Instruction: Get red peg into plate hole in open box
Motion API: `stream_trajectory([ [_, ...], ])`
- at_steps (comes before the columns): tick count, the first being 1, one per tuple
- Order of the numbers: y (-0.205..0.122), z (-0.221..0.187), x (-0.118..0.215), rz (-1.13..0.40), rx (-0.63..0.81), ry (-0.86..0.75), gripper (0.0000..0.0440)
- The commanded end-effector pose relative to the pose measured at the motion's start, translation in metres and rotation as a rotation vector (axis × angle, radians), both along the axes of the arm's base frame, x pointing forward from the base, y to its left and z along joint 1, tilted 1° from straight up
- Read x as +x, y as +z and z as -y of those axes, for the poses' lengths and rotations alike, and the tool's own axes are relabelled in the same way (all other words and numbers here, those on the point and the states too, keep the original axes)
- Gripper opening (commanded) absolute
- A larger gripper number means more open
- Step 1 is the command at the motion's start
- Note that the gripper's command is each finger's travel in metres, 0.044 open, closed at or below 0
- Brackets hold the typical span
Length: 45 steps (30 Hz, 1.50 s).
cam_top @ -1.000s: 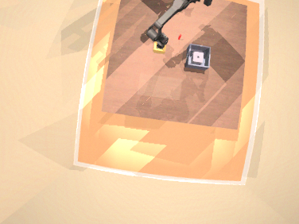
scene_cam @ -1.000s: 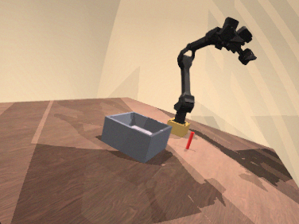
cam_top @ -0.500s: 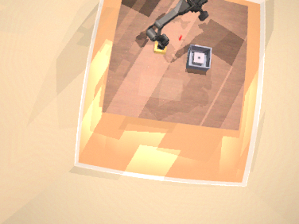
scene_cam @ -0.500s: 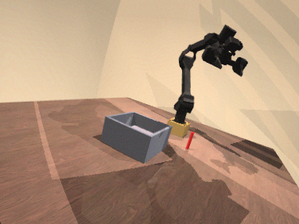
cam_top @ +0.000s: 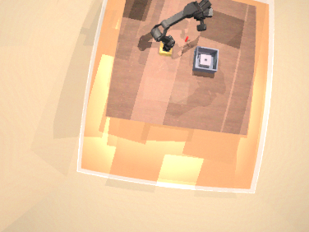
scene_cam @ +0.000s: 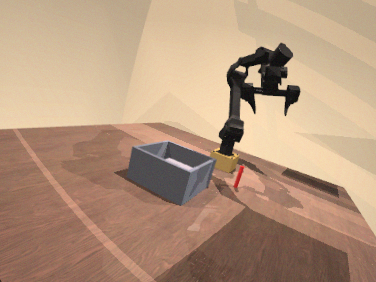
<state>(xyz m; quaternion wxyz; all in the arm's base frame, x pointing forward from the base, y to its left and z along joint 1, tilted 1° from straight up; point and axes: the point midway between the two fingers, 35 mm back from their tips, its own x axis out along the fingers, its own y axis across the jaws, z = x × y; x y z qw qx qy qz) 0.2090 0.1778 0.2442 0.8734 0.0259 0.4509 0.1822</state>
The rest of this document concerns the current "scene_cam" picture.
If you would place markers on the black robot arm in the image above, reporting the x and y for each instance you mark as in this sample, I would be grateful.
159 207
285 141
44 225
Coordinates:
273 63

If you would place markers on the red peg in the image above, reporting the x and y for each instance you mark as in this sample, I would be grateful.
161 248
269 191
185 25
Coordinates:
238 176

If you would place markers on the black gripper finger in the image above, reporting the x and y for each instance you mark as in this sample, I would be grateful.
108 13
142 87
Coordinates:
249 97
290 99

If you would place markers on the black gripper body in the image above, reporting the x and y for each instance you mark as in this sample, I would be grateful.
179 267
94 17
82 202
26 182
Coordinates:
270 88

